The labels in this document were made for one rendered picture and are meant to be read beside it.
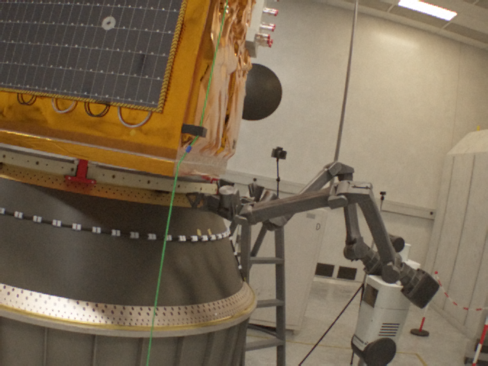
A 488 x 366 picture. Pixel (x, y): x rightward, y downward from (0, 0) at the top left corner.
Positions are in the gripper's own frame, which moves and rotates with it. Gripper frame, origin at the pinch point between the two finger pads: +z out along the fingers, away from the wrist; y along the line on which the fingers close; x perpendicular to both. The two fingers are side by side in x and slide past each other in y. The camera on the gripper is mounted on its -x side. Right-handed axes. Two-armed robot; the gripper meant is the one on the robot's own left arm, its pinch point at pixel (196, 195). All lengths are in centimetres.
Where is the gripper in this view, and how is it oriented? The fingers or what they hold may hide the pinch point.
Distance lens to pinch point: 216.6
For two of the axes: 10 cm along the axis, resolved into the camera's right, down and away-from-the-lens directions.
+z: -7.3, -3.3, 6.0
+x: -3.1, 9.4, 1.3
